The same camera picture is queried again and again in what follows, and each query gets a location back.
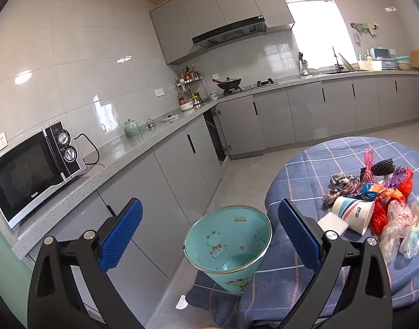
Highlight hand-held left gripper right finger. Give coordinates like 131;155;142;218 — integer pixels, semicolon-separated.
277;198;394;329

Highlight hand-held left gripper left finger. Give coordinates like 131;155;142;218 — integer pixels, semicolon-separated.
26;198;144;329

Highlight patterned cloth rag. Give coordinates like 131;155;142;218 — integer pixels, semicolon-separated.
324;173;362;208

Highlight teal cartoon print bin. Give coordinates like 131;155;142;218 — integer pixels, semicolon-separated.
184;205;273;295

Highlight long red mesh bag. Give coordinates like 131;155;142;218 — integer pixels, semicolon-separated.
371;199;390;234

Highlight orange blue snack wrapper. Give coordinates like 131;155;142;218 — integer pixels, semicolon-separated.
360;183;407;203

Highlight purple plastic wrapper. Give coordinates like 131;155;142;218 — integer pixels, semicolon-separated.
384;166;410;189

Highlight white sponge block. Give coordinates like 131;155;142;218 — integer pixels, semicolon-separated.
317;212;349;237

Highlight white paper cup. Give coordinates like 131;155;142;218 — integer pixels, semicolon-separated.
332;196;376;235

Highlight grey stone kitchen countertop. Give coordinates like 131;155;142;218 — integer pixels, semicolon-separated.
11;69;419;261

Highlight blue plaid tablecloth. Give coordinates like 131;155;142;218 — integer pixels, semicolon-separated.
185;136;419;329

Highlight clear plastic bag red print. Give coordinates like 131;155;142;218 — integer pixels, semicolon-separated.
379;200;414;264

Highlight pink plastic wrapper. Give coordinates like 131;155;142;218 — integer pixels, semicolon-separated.
359;148;378;184

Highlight green ceramic kettle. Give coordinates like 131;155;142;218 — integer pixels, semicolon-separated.
125;119;140;138

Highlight black mesh scrubber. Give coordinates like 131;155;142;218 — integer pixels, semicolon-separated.
371;158;396;176

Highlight black silver microwave oven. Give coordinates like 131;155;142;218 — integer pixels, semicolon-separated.
0;122;88;229

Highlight clear plastic bag teal print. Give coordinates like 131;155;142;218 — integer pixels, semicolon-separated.
399;192;419;259

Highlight round red mesh bag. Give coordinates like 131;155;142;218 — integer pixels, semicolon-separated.
399;168;415;197

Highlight grey kitchen base cabinets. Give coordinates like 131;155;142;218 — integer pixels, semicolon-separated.
25;75;419;282

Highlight black gas stove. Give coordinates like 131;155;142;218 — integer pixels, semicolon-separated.
223;80;279;97

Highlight black wok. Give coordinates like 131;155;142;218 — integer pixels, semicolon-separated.
212;78;242;91

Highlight spice rack with bottles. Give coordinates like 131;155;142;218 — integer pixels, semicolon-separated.
177;64;208;105

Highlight white plastic basin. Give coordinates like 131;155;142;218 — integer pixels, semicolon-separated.
357;60;383;71

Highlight grey blue storage box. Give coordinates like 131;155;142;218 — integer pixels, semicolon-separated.
369;47;397;70

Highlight bright kitchen window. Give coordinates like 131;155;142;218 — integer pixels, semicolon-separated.
286;0;357;74

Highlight black range hood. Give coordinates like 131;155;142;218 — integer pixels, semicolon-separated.
191;15;268;50

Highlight grey upper kitchen cabinets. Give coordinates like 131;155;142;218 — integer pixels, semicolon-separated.
150;0;295;65

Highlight black microwave power cable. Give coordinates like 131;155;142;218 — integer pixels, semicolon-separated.
74;133;104;167

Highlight wall hook rack with cloths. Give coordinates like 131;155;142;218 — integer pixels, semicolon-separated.
350;22;379;36

